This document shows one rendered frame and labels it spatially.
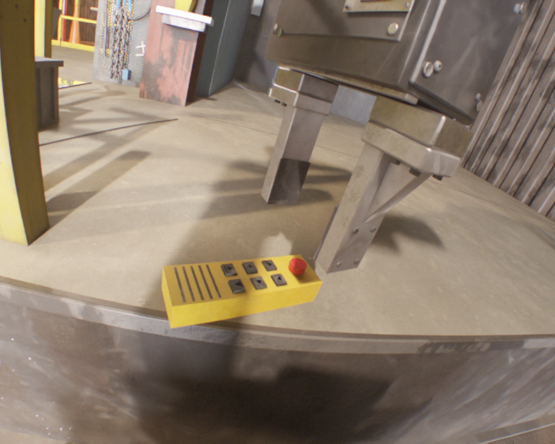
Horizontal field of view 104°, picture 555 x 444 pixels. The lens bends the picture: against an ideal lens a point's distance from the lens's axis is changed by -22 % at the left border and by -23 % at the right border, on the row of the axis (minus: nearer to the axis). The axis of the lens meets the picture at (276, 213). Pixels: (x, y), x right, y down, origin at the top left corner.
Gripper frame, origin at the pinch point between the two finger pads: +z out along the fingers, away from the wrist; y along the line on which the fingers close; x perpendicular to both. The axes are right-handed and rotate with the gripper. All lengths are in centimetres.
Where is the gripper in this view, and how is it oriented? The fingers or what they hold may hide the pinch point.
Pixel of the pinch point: (312, 204)
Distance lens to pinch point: 35.1
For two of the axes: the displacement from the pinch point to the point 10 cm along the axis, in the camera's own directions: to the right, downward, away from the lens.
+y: 4.5, 5.3, -7.2
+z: -2.7, 8.5, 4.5
